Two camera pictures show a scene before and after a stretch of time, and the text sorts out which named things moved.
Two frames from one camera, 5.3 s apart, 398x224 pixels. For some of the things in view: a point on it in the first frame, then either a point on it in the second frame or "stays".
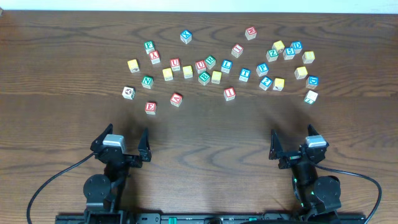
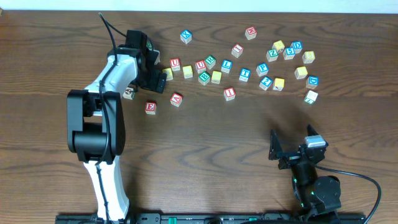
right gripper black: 296,158 stays
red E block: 150,108 stays
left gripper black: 123,157 -> 154,81
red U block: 175,64 stays
